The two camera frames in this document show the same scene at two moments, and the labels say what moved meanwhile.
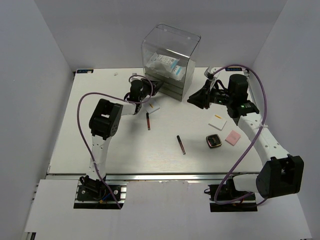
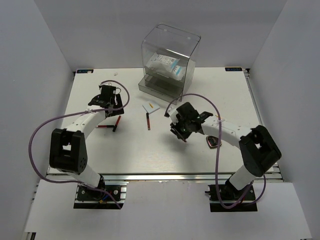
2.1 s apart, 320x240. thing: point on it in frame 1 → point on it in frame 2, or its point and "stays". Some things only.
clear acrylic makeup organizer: [165, 56] stays
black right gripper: [202, 98] → [184, 136]
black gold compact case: [213, 141] stays
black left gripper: [157, 85] → [117, 111]
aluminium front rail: [169, 177] stays
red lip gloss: [148, 121] stays
